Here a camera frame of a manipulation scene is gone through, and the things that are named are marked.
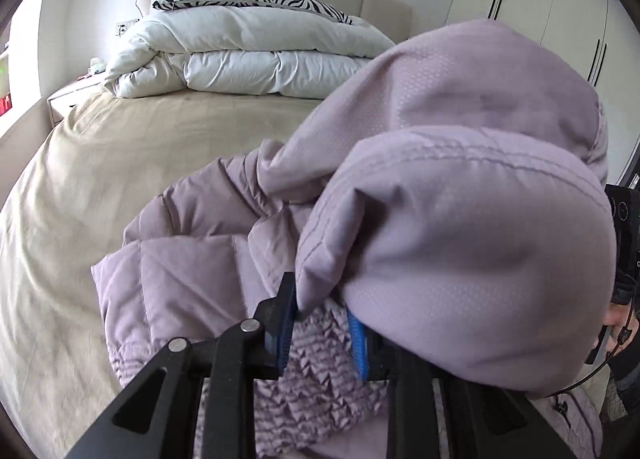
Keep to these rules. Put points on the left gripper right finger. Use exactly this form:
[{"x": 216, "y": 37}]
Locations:
[{"x": 433, "y": 414}]

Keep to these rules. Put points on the person's right hand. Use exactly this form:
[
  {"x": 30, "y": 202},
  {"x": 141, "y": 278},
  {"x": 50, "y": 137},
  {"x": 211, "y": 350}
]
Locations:
[{"x": 624, "y": 326}]

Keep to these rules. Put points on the white bedside table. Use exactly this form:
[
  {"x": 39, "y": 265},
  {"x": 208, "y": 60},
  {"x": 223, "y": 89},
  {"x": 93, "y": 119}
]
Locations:
[{"x": 64, "y": 100}]

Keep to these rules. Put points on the lilac puffer jacket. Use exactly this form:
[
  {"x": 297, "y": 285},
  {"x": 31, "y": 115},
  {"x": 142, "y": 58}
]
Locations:
[{"x": 450, "y": 195}]

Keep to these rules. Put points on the red box on shelf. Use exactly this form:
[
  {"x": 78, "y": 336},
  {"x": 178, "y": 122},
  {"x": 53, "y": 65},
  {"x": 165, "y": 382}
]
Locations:
[{"x": 5, "y": 104}]

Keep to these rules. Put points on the beige bed sheet mattress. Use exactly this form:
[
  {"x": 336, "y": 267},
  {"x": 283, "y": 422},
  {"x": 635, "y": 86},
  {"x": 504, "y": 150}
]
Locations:
[{"x": 95, "y": 171}]

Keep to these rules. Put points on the white wardrobe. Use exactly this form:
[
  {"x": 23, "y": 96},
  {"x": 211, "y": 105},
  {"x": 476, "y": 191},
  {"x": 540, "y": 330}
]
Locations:
[{"x": 598, "y": 39}]

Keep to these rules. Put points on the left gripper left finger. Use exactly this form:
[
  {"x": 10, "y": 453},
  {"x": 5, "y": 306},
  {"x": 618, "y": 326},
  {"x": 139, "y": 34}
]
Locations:
[{"x": 197, "y": 399}]

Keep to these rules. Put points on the white folded duvet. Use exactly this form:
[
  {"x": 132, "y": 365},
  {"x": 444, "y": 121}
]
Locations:
[{"x": 241, "y": 51}]

